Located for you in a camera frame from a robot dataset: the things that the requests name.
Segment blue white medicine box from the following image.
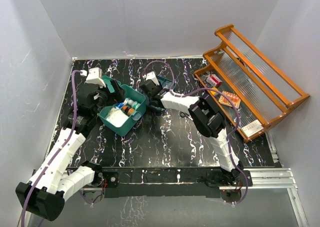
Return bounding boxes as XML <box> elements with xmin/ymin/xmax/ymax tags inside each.
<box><xmin>116</xmin><ymin>98</ymin><xmax>130</xmax><ymax>109</ymax></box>

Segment green medicine box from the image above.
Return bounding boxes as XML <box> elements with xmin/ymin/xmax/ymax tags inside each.
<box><xmin>99</xmin><ymin>83</ymin><xmax>146</xmax><ymax>137</ymax></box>

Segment dark teal divider tray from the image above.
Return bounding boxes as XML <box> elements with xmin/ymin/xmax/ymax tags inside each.
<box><xmin>146</xmin><ymin>75</ymin><xmax>173</xmax><ymax>113</ymax></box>

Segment white medicine bottle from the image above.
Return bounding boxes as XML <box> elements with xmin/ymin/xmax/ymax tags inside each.
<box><xmin>127</xmin><ymin>99</ymin><xmax>141</xmax><ymax>110</ymax></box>

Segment brown medicine bottle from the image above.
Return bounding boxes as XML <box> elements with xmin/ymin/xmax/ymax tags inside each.
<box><xmin>122</xmin><ymin>105</ymin><xmax>136</xmax><ymax>117</ymax></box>

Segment white gauze pack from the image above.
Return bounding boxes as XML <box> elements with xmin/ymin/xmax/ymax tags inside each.
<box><xmin>105</xmin><ymin>107</ymin><xmax>129</xmax><ymax>128</ymax></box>

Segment small metal scissors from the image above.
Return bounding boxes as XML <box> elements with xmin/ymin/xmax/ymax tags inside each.
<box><xmin>179</xmin><ymin>111</ymin><xmax>193</xmax><ymax>121</ymax></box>

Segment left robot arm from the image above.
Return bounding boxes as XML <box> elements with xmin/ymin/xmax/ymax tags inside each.
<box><xmin>15</xmin><ymin>78</ymin><xmax>126</xmax><ymax>221</ymax></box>

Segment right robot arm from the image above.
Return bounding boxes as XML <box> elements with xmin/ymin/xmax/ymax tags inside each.
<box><xmin>140</xmin><ymin>79</ymin><xmax>243</xmax><ymax>186</ymax></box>

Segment red white small box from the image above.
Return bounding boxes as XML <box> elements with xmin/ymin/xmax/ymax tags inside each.
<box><xmin>206</xmin><ymin>74</ymin><xmax>223</xmax><ymax>88</ymax></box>

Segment orange patterned card pack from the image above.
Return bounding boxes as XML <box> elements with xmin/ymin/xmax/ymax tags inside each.
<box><xmin>218</xmin><ymin>91</ymin><xmax>241</xmax><ymax>109</ymax></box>

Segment orange wooden shelf rack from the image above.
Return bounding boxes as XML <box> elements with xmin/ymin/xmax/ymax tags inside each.
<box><xmin>194</xmin><ymin>24</ymin><xmax>310</xmax><ymax>142</ymax></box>

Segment white label box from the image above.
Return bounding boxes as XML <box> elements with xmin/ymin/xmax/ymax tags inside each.
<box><xmin>241</xmin><ymin>119</ymin><xmax>264</xmax><ymax>138</ymax></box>

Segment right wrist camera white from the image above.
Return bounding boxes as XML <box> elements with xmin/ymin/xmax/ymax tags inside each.
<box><xmin>142</xmin><ymin>71</ymin><xmax>160</xmax><ymax>86</ymax></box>

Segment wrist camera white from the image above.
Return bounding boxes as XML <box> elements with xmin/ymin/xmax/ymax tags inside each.
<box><xmin>80</xmin><ymin>67</ymin><xmax>106</xmax><ymax>88</ymax></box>
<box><xmin>142</xmin><ymin>71</ymin><xmax>160</xmax><ymax>86</ymax></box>

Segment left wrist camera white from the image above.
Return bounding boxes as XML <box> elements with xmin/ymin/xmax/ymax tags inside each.
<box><xmin>80</xmin><ymin>67</ymin><xmax>106</xmax><ymax>88</ymax></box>

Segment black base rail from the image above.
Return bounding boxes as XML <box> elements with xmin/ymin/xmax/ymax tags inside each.
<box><xmin>93</xmin><ymin>166</ymin><xmax>253</xmax><ymax>199</ymax></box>

